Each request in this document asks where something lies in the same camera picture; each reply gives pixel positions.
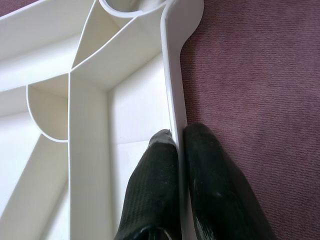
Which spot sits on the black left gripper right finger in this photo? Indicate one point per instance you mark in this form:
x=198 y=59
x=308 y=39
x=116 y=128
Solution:
x=220 y=195

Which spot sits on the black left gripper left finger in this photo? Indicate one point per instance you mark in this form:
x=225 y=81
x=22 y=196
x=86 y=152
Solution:
x=152 y=195

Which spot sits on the white plastic table top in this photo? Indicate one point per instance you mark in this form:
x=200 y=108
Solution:
x=87 y=112

